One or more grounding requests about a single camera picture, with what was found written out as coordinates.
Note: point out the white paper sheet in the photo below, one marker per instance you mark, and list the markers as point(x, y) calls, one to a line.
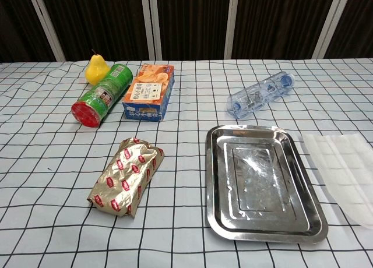
point(344, 172)

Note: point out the silver metal tray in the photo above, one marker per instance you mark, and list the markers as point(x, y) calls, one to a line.
point(259, 180)

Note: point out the orange and blue cracker box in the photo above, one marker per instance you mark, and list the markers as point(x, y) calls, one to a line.
point(150, 93)

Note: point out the gold foil snack package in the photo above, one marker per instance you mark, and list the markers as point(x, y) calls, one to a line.
point(128, 177)

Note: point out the clear plastic water bottle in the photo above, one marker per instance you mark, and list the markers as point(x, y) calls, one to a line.
point(259, 94)

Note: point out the green chip can red lid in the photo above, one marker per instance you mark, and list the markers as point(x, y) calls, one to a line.
point(103, 94)

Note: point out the yellow plastic pear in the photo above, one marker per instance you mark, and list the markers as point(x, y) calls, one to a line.
point(96, 69)

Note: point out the white black-grid tablecloth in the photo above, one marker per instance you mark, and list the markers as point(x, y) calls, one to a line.
point(58, 163)

